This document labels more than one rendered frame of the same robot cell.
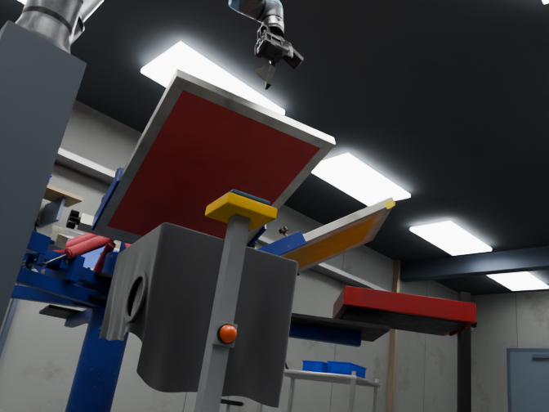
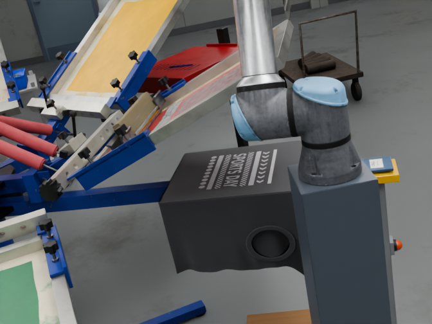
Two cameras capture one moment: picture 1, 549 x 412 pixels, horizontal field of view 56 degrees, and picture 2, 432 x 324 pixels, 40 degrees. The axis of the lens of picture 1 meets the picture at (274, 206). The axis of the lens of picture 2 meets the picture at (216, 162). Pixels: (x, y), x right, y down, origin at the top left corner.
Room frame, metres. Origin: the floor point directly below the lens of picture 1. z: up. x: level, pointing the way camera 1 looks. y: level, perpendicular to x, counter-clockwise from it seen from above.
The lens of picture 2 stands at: (0.37, 1.76, 1.82)
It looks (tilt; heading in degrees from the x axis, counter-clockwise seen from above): 22 degrees down; 312
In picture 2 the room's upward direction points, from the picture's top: 12 degrees counter-clockwise
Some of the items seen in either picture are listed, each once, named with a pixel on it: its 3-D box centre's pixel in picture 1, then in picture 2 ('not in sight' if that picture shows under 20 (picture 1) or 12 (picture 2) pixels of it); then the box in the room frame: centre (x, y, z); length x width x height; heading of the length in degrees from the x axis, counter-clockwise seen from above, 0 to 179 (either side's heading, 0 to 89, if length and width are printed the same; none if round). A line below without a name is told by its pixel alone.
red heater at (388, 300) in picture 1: (398, 312); (189, 68); (2.60, -0.70, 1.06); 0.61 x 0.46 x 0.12; 88
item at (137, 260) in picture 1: (136, 298); (234, 236); (1.59, 0.37, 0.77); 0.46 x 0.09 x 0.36; 28
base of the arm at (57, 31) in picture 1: (41, 40); (327, 153); (1.04, 0.61, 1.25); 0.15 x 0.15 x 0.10
